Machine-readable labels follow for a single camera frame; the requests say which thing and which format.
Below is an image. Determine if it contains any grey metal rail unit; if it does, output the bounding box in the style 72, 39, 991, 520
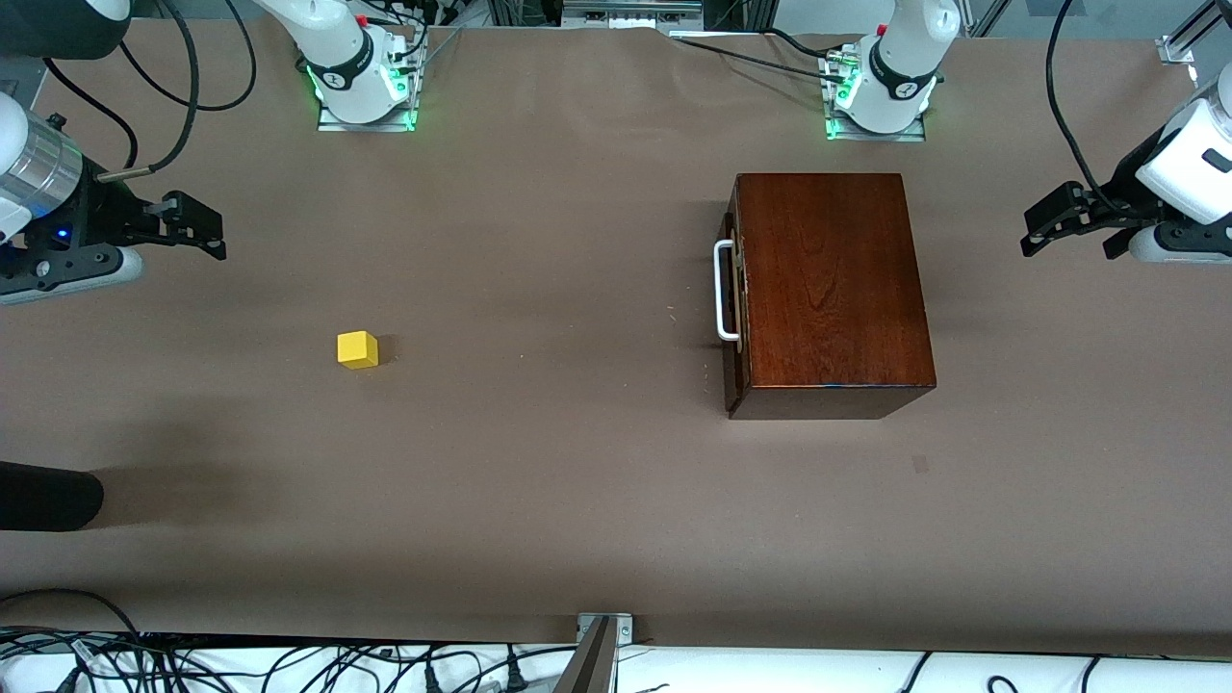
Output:
561, 0, 705, 30

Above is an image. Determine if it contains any dark angled metal bar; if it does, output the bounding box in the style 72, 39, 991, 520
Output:
552, 616, 617, 693

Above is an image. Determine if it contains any aluminium frame profile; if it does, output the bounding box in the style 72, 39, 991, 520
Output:
1158, 0, 1232, 66

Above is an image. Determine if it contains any small metal corner bracket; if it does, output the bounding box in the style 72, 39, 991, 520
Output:
576, 612, 635, 646

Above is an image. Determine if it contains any white sheet under cables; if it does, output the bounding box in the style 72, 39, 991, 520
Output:
0, 635, 1232, 693

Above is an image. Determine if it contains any dark wooden cabinet box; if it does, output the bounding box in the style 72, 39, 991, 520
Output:
729, 173, 937, 421

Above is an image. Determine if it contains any wooden drawer with white handle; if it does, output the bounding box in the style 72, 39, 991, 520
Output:
713, 178, 751, 417

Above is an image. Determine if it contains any short black base cable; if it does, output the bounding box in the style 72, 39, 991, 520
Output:
765, 27, 834, 61

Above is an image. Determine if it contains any long black base cable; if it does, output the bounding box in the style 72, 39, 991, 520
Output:
669, 34, 848, 83

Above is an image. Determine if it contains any black foam cylinder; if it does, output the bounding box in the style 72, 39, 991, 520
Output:
0, 460, 105, 532

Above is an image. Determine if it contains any thin black looping cable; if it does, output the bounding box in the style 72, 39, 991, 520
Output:
115, 0, 259, 112

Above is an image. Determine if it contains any black cable with metal plug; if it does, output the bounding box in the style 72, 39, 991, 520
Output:
96, 0, 201, 184

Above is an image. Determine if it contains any yellow cube block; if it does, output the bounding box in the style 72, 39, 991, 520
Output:
337, 330, 380, 371

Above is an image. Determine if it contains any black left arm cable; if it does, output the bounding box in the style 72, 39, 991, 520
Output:
1046, 0, 1122, 215

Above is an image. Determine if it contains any black cable loop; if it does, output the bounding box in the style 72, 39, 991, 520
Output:
0, 589, 145, 655

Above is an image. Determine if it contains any brown table cover sheet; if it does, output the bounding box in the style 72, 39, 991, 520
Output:
0, 17, 1232, 660

